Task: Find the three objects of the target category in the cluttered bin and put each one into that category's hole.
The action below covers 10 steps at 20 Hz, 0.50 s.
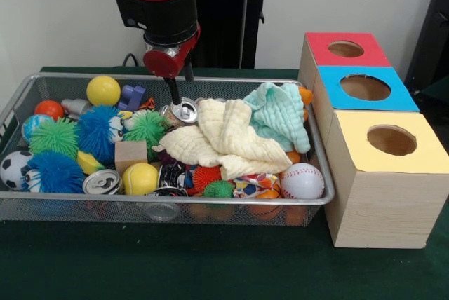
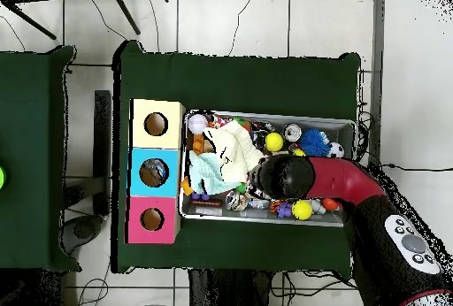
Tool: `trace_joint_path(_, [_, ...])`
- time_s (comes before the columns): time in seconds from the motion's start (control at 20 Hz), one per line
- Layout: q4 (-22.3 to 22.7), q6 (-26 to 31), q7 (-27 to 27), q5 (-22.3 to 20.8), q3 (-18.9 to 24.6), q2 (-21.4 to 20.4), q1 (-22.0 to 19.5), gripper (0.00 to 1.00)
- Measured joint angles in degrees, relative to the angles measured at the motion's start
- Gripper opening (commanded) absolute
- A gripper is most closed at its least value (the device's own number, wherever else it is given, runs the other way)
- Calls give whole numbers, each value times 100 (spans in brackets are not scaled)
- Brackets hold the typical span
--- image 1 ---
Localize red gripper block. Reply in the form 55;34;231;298
142;22;201;105

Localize crushed printed soda can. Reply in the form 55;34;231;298
161;98;199;128

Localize cream waffle cloth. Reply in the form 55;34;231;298
152;98;293;182

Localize blue spiky googly-eyed ball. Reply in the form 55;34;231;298
20;151;86;195
75;104;126;164

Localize mint waffle cloth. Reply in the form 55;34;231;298
243;81;311;154

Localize shallow clear mesh bin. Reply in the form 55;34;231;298
0;71;336;227

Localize wooden three-hole box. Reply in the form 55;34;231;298
297;32;449;249

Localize yellow tennis ball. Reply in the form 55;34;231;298
121;162;160;196

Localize silver-top soda can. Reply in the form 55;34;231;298
82;168;123;196

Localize red-orange ball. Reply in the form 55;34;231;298
34;100;65;121

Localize white baseball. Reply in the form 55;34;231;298
279;162;326;199

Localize dark green tablecloth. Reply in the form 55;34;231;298
413;76;449;107
0;65;449;300

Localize black-and-white soccer ball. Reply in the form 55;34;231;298
0;150;34;191

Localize black floor stand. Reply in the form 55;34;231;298
403;0;449;86

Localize black cable loop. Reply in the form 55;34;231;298
121;53;145;69

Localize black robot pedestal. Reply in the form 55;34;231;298
191;0;283;69

